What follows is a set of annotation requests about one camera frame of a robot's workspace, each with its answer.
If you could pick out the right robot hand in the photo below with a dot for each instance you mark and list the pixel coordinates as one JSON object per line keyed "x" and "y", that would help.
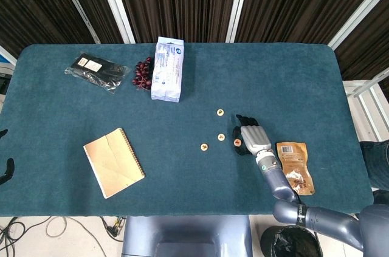
{"x": 255, "y": 138}

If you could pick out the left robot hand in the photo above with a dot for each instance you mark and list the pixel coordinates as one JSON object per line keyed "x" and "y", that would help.
{"x": 8, "y": 169}

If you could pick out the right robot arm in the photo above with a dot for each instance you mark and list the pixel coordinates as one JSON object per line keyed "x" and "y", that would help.
{"x": 276, "y": 178}

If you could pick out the brown snack pouch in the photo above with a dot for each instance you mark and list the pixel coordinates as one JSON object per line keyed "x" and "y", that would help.
{"x": 296, "y": 159}

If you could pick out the teal table cloth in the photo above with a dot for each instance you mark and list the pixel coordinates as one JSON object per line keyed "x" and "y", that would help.
{"x": 182, "y": 178}

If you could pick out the black equipment box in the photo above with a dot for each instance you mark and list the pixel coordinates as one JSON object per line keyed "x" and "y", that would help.
{"x": 3, "y": 82}

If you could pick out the yellow spiral notebook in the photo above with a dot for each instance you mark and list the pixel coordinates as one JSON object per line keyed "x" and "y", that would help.
{"x": 114, "y": 163}

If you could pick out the black trash bag bin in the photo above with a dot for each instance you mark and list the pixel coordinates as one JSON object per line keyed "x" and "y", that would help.
{"x": 288, "y": 241}

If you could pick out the white tissue pack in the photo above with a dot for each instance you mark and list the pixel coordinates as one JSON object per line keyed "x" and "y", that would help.
{"x": 167, "y": 71}

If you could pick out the white blue board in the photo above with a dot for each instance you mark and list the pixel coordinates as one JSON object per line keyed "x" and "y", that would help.
{"x": 4, "y": 56}

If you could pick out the blue-grey robot torso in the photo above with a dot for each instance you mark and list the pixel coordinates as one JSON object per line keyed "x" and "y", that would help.
{"x": 182, "y": 232}

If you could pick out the blue jeans leg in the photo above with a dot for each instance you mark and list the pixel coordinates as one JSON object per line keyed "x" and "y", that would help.
{"x": 377, "y": 163}

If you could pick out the dark red grape bunch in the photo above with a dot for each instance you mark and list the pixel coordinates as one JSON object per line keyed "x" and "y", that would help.
{"x": 142, "y": 71}

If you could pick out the black item in clear bag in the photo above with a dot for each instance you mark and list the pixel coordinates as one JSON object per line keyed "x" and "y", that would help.
{"x": 100, "y": 71}

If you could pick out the dark brown curtain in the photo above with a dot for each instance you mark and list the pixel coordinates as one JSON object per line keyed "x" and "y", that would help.
{"x": 182, "y": 2}

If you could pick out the white metal frame rack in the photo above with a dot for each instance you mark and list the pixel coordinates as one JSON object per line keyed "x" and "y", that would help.
{"x": 352, "y": 87}

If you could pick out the white partition post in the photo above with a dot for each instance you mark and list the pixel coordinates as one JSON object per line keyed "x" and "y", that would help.
{"x": 238, "y": 5}
{"x": 116, "y": 5}
{"x": 358, "y": 19}
{"x": 76, "y": 5}

